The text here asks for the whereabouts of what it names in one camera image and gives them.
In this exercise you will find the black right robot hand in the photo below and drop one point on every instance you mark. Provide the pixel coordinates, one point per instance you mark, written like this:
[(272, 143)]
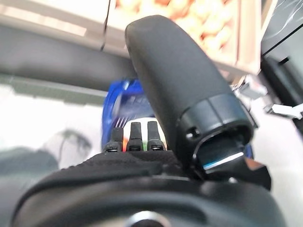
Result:
[(180, 71)]

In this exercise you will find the dark wood-rimmed display stand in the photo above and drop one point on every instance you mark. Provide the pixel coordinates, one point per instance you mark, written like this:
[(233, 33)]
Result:
[(59, 61)]

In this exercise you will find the wooden potato crate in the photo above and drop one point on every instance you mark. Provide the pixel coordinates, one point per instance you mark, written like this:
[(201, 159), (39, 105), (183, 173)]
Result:
[(246, 35)]

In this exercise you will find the blue plastic shopping basket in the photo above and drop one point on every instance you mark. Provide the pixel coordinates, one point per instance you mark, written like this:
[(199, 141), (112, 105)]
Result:
[(113, 106)]

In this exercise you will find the wooden cabbage crate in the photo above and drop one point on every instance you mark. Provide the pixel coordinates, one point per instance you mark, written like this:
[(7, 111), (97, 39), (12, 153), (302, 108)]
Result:
[(47, 21)]

